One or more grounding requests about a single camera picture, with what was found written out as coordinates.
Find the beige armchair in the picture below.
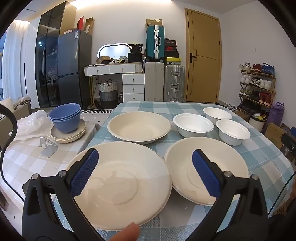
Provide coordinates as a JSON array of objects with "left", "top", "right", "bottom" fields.
[{"left": 0, "top": 95, "right": 32, "bottom": 130}]

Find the open brown cardboard box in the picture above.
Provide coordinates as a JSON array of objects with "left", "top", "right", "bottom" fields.
[{"left": 84, "top": 18, "right": 95, "bottom": 35}]

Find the teal suitcase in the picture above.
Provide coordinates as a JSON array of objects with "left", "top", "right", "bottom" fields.
[{"left": 146, "top": 25, "right": 165, "bottom": 62}]

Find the woven grey white basket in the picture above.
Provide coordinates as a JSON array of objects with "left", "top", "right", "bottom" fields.
[{"left": 97, "top": 79, "right": 118, "bottom": 110}]

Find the dark glass cabinet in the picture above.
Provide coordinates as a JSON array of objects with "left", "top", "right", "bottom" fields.
[{"left": 35, "top": 1, "right": 77, "bottom": 108}]

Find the clear bubble wrap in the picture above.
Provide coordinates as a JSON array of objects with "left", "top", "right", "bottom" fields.
[{"left": 9, "top": 110, "right": 55, "bottom": 142}]

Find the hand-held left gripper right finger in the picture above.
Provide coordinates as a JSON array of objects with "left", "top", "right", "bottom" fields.
[{"left": 185, "top": 149, "right": 269, "bottom": 241}]

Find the white drawer unit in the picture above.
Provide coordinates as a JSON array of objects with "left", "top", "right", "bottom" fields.
[{"left": 122, "top": 74, "right": 146, "bottom": 102}]

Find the wide white foam bowl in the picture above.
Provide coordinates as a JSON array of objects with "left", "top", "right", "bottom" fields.
[{"left": 173, "top": 113, "right": 214, "bottom": 138}]

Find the dark patterned box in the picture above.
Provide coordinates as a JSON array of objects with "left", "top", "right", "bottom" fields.
[{"left": 280, "top": 123, "right": 292, "bottom": 136}]

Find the black bag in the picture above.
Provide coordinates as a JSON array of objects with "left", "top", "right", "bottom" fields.
[{"left": 127, "top": 43, "right": 144, "bottom": 63}]

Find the cream suitcase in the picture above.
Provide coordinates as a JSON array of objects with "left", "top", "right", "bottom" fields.
[{"left": 144, "top": 61, "right": 165, "bottom": 102}]

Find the white dotted rug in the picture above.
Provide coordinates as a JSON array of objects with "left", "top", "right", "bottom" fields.
[{"left": 80, "top": 109, "right": 115, "bottom": 124}]

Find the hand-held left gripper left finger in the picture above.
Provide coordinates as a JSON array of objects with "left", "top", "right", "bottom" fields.
[{"left": 22, "top": 148, "right": 105, "bottom": 241}]

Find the silver metal phone stand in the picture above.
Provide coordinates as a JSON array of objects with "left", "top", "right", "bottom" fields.
[{"left": 38, "top": 137, "right": 59, "bottom": 158}]

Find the cream ceramic plate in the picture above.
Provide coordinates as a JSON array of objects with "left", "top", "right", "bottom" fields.
[
  {"left": 51, "top": 134, "right": 86, "bottom": 144},
  {"left": 51, "top": 130, "right": 87, "bottom": 141},
  {"left": 51, "top": 119, "right": 87, "bottom": 138}
]

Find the brown printed cardboard box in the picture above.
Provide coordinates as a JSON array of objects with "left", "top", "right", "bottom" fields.
[{"left": 269, "top": 197, "right": 295, "bottom": 218}]

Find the person's dark clothing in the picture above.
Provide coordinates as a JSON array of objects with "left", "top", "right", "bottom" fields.
[{"left": 267, "top": 213, "right": 296, "bottom": 241}]

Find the silver suitcase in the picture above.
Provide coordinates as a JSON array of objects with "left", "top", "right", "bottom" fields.
[{"left": 164, "top": 64, "right": 186, "bottom": 103}]

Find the blue checked tablecloth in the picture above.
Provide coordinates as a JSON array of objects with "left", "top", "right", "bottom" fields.
[{"left": 50, "top": 101, "right": 295, "bottom": 241}]

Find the metal shoe rack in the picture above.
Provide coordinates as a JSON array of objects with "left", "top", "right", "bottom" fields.
[{"left": 238, "top": 70, "right": 277, "bottom": 116}]

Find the person's left hand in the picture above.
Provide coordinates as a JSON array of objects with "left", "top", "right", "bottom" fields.
[{"left": 109, "top": 222, "right": 140, "bottom": 241}]

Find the white waste bin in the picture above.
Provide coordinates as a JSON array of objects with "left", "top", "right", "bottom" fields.
[{"left": 248, "top": 113, "right": 265, "bottom": 133}]

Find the oval lit mirror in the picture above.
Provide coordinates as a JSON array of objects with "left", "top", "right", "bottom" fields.
[{"left": 97, "top": 42, "right": 132, "bottom": 64}]

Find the large cream paper bowl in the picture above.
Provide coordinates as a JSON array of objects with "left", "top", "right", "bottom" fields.
[
  {"left": 164, "top": 137, "right": 250, "bottom": 206},
  {"left": 65, "top": 142, "right": 173, "bottom": 231},
  {"left": 107, "top": 112, "right": 171, "bottom": 145}
]

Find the mustard yellow door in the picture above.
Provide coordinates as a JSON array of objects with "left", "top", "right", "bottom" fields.
[{"left": 184, "top": 8, "right": 220, "bottom": 104}]

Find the thin black cable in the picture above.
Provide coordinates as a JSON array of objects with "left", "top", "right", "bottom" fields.
[{"left": 268, "top": 171, "right": 296, "bottom": 219}]

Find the small open cardboard box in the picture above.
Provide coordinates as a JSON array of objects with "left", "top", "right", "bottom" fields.
[{"left": 96, "top": 56, "right": 114, "bottom": 65}]

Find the thick black cable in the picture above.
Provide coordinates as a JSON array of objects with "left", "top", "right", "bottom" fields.
[{"left": 0, "top": 102, "right": 26, "bottom": 210}]

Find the shoe rack with shoes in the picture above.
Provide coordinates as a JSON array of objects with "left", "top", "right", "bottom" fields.
[{"left": 238, "top": 62, "right": 275, "bottom": 114}]

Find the white vanity desk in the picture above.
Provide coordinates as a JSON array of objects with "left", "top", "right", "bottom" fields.
[{"left": 84, "top": 62, "right": 146, "bottom": 110}]

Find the purple bag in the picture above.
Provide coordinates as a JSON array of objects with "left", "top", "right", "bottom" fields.
[{"left": 268, "top": 102, "right": 285, "bottom": 128}]

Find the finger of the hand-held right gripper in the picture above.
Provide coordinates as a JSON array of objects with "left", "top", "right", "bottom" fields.
[{"left": 282, "top": 134, "right": 296, "bottom": 163}]

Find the white curtain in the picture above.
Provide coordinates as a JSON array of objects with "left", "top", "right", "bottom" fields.
[{"left": 0, "top": 20, "right": 31, "bottom": 98}]

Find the grey refrigerator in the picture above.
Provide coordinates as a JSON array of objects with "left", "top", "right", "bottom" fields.
[{"left": 57, "top": 29, "right": 92, "bottom": 109}]

